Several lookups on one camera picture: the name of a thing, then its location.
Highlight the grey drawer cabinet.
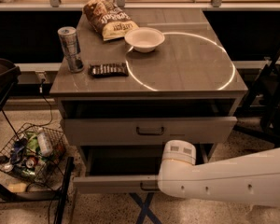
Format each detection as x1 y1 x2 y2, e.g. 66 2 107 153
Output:
49 7 249 192

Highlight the brown chips bag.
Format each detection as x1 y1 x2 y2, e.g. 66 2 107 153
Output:
83 0 138 41

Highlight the wire basket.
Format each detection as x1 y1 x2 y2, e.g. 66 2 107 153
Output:
0 123 66 183

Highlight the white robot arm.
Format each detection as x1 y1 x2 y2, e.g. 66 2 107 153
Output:
158 140 280 207

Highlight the grey top drawer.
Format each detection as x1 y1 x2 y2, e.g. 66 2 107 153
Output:
61 117 237 146

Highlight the grey drawer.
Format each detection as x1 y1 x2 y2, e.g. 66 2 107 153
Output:
72 145 218 195
61 117 237 146

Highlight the black cart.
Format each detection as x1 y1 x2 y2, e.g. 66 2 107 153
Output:
0 59 75 224

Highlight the white bowl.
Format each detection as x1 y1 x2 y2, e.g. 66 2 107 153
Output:
124 27 165 53

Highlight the red soda can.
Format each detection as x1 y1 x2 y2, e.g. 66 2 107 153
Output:
25 156 38 169

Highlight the silver drink can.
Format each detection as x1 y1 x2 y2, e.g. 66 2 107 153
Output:
58 26 84 73

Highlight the black office chair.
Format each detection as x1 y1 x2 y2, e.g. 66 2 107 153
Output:
233 46 280 147

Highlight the clear plastic bottle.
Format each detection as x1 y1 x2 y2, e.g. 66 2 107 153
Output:
37 128 53 157

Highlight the black power cable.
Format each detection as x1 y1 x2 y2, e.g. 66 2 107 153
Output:
27 77 55 129

